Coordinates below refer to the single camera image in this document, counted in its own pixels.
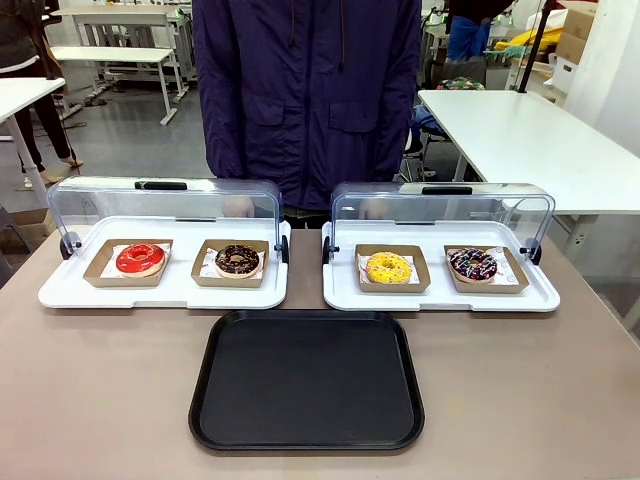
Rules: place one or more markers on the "white display case base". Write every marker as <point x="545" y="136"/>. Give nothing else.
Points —
<point x="440" y="300"/>
<point x="180" y="295"/>

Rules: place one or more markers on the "brown cardboard box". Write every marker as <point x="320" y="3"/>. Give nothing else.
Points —
<point x="575" y="35"/>

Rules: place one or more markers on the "red glazed donut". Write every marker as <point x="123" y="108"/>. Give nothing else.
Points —
<point x="127" y="262"/>

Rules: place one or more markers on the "black pole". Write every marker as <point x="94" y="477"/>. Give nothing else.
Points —
<point x="532" y="55"/>

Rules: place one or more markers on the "person in blue top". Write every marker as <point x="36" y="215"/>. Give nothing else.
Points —
<point x="467" y="35"/>

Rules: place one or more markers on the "office chair with blue cloth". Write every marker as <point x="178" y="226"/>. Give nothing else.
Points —
<point x="425" y="130"/>

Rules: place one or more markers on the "chocolate donut with nut bits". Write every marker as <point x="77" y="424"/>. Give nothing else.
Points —
<point x="225" y="262"/>

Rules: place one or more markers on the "person's left hand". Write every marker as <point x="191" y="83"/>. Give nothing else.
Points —
<point x="372" y="207"/>

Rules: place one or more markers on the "white storage box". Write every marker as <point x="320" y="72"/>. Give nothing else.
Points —
<point x="560" y="75"/>

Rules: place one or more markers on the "teal glove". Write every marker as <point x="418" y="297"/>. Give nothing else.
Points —
<point x="502" y="51"/>

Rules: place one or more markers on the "yellow cloth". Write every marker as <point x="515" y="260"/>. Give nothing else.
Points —
<point x="547" y="36"/>

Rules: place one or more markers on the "large white work table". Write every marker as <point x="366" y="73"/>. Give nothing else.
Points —
<point x="525" y="145"/>

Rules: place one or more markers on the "clear dome display lid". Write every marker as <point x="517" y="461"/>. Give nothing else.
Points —
<point x="400" y="200"/>
<point x="100" y="200"/>

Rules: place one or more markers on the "person in dark clothes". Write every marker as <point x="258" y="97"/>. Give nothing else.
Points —
<point x="15" y="30"/>

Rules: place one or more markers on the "black plastic serving tray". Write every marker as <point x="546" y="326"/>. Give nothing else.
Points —
<point x="305" y="380"/>

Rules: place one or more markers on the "white round-edged table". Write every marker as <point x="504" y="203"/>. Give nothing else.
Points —
<point x="20" y="95"/>

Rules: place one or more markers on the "person's right hand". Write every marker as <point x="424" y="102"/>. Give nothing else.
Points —
<point x="239" y="206"/>

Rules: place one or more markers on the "colourful patterned cloth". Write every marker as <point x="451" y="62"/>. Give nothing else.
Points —
<point x="460" y="84"/>

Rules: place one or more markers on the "brown cardboard donut tray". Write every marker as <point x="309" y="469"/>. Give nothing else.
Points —
<point x="495" y="288"/>
<point x="230" y="283"/>
<point x="97" y="272"/>
<point x="395" y="288"/>

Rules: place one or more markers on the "white desk with legs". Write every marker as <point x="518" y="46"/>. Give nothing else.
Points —
<point x="110" y="54"/>
<point x="115" y="12"/>

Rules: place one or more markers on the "yellow sprinkled donut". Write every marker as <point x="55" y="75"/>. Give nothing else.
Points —
<point x="375" y="270"/>

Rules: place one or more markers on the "chocolate donut with colourful sprinkles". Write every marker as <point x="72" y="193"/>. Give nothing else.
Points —
<point x="457" y="265"/>

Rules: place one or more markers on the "person in purple jacket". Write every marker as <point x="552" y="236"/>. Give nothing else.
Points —
<point x="305" y="100"/>

